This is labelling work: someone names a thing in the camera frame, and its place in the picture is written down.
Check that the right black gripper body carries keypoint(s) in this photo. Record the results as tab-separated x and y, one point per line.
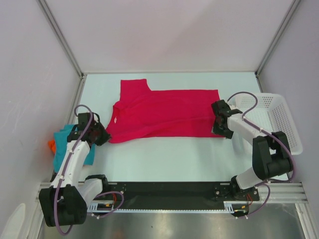
222	130

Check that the white plastic basket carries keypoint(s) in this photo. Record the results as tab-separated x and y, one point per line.
271	113

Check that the white slotted cable duct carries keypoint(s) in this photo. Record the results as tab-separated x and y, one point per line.
100	208

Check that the orange folded t shirt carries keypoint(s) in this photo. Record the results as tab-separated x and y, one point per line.
52	146

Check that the red t shirt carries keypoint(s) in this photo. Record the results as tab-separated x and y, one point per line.
142	113

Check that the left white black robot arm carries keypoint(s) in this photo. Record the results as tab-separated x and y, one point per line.
64	202

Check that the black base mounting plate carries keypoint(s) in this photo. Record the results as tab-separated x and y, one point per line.
180	191

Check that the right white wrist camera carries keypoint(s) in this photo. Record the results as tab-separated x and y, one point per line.
233	107

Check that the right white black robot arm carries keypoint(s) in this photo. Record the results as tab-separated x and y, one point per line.
271	155

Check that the teal folded t shirt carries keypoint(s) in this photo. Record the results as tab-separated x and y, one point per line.
60	140

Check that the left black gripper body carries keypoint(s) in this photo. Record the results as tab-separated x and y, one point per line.
101	135

